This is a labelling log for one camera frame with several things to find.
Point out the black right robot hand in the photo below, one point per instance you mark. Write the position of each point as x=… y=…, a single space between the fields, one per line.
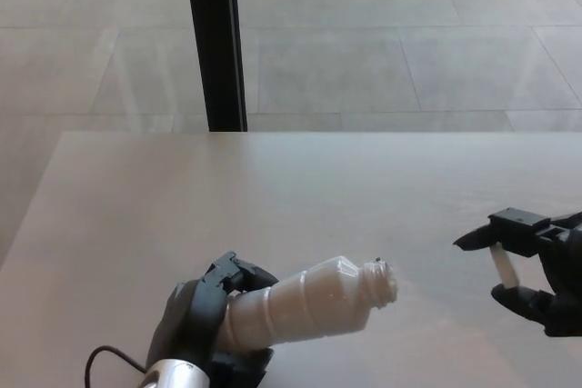
x=564 y=279

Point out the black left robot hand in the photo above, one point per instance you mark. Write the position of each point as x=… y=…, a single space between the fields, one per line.
x=191 y=320

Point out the white screw cap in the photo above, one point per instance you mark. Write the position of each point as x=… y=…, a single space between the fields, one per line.
x=505 y=269

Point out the white plastic bottle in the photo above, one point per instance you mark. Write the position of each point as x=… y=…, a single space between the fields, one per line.
x=309 y=306

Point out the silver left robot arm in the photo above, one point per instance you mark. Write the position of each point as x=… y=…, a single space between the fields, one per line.
x=177 y=374

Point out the black vertical window post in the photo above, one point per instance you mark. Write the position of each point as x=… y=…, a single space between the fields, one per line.
x=218 y=42

